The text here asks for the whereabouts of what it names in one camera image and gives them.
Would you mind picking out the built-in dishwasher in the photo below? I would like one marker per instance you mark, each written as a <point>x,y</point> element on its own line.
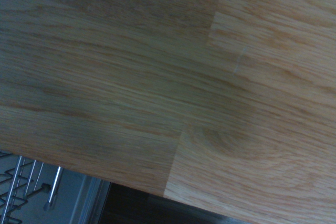
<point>81,197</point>

